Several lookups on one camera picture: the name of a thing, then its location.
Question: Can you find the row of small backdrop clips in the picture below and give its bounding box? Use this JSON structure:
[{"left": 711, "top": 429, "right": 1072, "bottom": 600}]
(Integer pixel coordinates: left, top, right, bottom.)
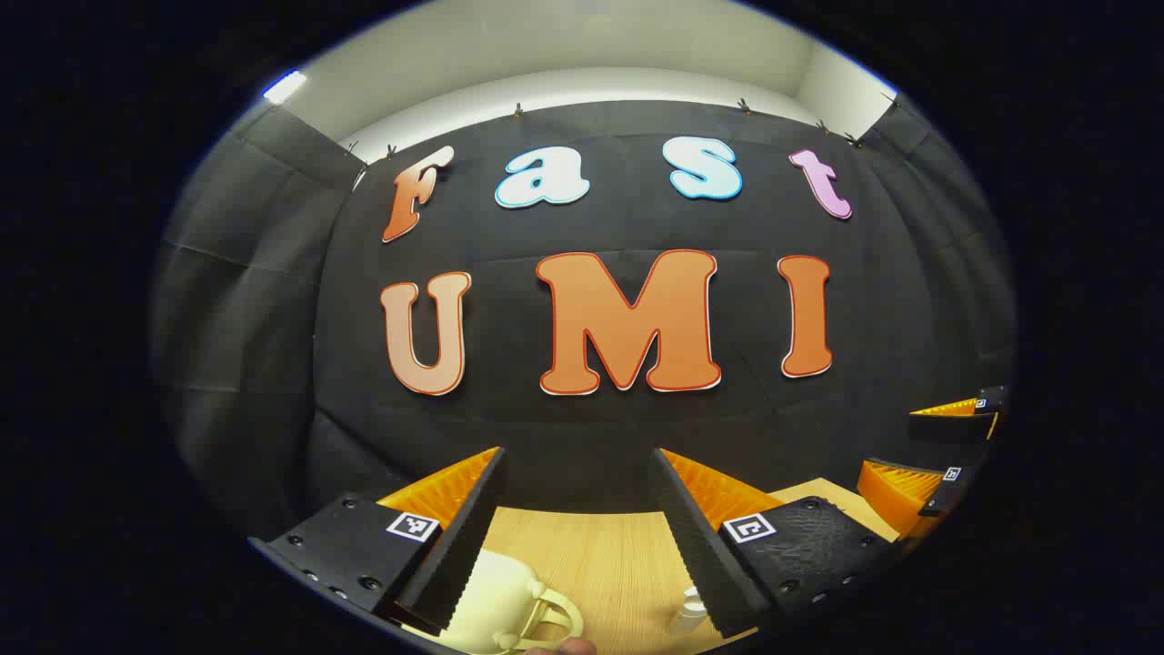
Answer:
[{"left": 346, "top": 91, "right": 903, "bottom": 157}]

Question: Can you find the pale yellow suitcase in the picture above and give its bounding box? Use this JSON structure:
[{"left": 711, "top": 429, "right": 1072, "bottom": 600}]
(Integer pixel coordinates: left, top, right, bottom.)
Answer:
[{"left": 400, "top": 549, "right": 585, "bottom": 655}]

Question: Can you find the white pump bottle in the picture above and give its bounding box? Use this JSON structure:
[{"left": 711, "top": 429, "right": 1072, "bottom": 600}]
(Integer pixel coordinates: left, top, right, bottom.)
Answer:
[{"left": 667, "top": 585, "right": 712, "bottom": 636}]

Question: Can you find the ceiling light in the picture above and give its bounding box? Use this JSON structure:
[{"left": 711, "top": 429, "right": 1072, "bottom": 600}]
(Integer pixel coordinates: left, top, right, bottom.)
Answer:
[{"left": 262, "top": 69, "right": 308, "bottom": 105}]

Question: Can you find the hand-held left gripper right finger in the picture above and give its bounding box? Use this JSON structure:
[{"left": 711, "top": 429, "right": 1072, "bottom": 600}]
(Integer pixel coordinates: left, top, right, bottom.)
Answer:
[{"left": 648, "top": 447, "right": 903, "bottom": 640}]

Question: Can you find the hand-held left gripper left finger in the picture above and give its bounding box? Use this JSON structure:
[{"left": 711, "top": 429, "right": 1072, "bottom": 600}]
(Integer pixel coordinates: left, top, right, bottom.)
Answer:
[{"left": 248, "top": 446, "right": 507, "bottom": 638}]

